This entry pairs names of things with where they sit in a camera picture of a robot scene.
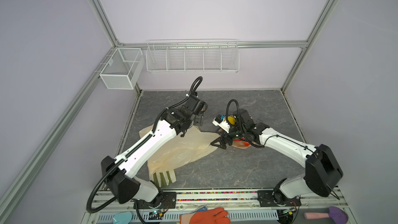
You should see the yellow fake lemon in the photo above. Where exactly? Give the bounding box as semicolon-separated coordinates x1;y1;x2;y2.
227;115;236;126

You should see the translucent banana print plastic bag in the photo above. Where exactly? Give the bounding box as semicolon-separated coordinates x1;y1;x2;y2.
136;126;220;188

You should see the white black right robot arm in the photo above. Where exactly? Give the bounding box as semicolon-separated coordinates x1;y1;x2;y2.
211;107;344;206

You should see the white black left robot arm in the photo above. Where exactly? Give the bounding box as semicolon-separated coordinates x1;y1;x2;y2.
86;76;207;214

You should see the peach wavy fruit bowl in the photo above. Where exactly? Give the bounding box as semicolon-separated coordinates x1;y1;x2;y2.
232;139;251;149

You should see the orange work glove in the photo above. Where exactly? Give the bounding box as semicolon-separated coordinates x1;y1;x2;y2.
180;207;231;224

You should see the white mesh box basket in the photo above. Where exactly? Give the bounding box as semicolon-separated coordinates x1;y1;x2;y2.
99;48;145;90

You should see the teal plastic object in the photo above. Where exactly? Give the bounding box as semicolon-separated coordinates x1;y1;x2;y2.
113;212;133;224

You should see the purple pink brush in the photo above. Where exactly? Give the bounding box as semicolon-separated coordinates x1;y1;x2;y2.
304;206;349;224

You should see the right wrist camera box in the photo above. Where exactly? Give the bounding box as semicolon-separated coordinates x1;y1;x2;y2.
212;115;231;133

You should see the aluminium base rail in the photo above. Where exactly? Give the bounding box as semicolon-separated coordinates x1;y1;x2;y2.
90;187;349;212

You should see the white wire wall shelf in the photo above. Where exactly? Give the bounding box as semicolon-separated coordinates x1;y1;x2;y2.
146;39;240;73

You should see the aluminium corner frame post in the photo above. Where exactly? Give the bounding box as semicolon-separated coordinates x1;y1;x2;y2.
88;0;120;47

